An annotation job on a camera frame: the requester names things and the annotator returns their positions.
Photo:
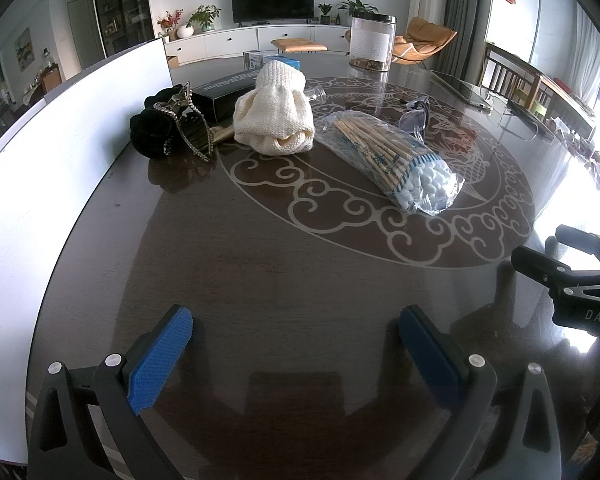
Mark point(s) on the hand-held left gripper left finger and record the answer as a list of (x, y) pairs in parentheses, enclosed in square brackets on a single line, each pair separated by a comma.
[(160, 355)]

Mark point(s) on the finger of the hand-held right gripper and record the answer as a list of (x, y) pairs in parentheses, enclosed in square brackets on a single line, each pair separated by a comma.
[(535, 262), (580, 240)]

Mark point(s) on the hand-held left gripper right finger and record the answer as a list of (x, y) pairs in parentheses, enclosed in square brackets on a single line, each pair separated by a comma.
[(430, 355)]

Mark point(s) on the black knit hat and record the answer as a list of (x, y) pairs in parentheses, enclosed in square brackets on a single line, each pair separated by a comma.
[(147, 135)]

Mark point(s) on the beaded hair claw clip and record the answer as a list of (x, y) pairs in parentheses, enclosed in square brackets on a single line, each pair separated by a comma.
[(195, 132)]

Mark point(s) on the clear glass bottle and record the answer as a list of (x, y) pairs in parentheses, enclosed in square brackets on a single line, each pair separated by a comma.
[(317, 95)]

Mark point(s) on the dark patterned wooden desktop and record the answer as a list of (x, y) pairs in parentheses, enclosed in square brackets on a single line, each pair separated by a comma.
[(280, 310)]

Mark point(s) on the wooden dining chair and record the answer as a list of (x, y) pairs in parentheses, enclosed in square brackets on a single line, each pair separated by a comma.
[(505, 72), (562, 97)]

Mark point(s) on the bag of cotton swabs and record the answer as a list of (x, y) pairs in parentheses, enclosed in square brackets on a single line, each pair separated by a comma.
[(380, 155)]

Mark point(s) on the clear safety glasses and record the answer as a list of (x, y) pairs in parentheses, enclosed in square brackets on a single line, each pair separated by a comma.
[(411, 120)]

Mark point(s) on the silver laptop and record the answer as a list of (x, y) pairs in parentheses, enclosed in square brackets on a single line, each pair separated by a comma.
[(462, 87)]

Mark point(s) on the white partition board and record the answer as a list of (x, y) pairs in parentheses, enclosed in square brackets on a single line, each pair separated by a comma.
[(55, 185)]

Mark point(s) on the small wooden piece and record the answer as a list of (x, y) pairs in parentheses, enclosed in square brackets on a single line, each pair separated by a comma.
[(222, 134)]

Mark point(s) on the orange lounge chair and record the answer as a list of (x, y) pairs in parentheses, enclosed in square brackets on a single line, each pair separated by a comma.
[(425, 35)]

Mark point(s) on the grey curtain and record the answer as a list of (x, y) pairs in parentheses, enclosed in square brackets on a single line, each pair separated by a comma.
[(467, 10)]

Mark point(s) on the cream knit hat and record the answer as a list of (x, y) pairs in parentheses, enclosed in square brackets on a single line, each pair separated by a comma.
[(272, 110)]

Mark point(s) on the long black box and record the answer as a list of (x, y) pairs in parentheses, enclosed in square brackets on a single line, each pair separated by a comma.
[(230, 92)]

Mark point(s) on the clear plastic jar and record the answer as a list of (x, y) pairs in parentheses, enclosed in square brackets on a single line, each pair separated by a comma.
[(372, 42)]

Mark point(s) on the large leafy potted plant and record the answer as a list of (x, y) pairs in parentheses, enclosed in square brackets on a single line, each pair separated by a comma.
[(357, 6)]

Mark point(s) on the blue white toothpaste box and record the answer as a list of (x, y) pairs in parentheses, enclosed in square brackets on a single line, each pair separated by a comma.
[(275, 61)]

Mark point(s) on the white television cabinet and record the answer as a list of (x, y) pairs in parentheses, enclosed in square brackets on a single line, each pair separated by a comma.
[(230, 42)]

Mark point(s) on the orange footstool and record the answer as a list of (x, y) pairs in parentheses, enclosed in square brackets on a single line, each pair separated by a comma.
[(297, 45)]

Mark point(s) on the small potted plant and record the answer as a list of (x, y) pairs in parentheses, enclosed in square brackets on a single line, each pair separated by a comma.
[(325, 12)]

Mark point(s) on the white door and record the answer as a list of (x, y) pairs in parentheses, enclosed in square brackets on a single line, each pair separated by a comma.
[(82, 35)]

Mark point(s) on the red flower plant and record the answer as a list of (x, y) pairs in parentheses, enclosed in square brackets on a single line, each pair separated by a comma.
[(169, 22)]

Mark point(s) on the green plant in white vase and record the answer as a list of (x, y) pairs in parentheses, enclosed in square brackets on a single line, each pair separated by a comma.
[(202, 17)]

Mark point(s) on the glass display cabinet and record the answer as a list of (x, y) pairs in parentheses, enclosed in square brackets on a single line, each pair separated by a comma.
[(120, 5)]

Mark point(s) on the black television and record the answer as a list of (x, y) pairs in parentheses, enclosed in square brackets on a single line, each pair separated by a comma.
[(272, 2)]

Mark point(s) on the framed wall picture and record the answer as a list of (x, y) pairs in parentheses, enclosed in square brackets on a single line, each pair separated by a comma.
[(23, 49)]

